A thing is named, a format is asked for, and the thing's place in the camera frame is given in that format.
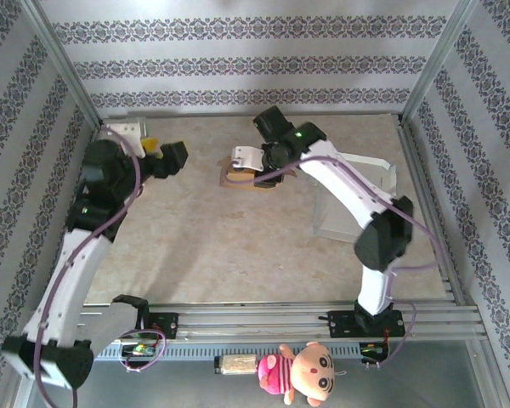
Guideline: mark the brown cardboard box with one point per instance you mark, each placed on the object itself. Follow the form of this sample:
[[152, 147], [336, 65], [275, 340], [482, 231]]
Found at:
[[238, 178]]

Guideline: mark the aluminium frame post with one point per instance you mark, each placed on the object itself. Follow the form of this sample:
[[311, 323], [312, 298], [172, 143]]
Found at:
[[438, 55], [64, 68]]

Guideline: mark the aluminium front rail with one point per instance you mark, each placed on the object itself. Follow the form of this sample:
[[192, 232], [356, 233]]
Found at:
[[255, 323]]

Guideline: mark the grey metal panel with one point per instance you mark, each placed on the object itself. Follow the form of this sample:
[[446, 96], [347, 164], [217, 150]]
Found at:
[[195, 387]]

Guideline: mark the small circuit board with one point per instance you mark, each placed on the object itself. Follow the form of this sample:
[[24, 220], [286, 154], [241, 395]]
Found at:
[[139, 349], [372, 349]]

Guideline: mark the teal and white paper box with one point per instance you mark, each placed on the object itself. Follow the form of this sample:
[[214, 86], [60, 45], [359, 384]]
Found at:
[[378, 174]]

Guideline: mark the aluminium side rail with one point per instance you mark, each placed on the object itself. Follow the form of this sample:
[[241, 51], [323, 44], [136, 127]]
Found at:
[[429, 212], [98, 129]]

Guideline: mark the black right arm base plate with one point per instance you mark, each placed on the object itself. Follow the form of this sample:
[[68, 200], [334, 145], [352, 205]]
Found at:
[[342, 325]]

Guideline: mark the pink plush doll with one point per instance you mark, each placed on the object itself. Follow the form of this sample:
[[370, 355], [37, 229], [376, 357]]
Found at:
[[310, 372]]

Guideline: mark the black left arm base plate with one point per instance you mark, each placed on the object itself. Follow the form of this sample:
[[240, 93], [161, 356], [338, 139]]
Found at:
[[168, 325]]

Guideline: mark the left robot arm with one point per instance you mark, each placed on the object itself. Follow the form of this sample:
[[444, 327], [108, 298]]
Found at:
[[81, 263]]

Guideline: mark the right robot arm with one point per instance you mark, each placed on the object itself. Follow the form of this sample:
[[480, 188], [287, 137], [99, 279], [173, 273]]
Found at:
[[344, 183]]

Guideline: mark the beige taped block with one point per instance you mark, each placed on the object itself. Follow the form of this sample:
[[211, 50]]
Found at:
[[238, 364]]

